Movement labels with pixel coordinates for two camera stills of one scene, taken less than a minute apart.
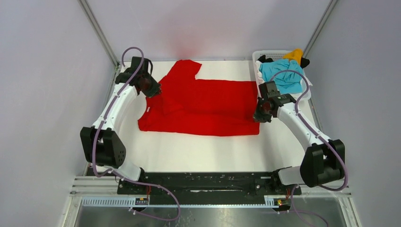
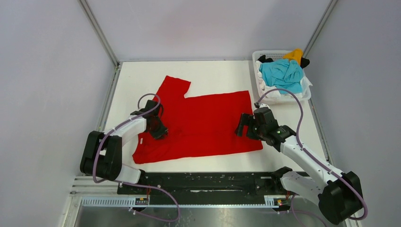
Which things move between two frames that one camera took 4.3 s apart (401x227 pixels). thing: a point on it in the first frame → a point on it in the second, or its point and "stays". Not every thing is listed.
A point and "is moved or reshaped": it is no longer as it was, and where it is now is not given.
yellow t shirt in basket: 295,54 stays
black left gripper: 155,90 → 162,131
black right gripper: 262,113 → 248,126
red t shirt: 187,105 is moved or reshaped
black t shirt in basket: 305,62 stays
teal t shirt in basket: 286,82 stays
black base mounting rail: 207,187 stays
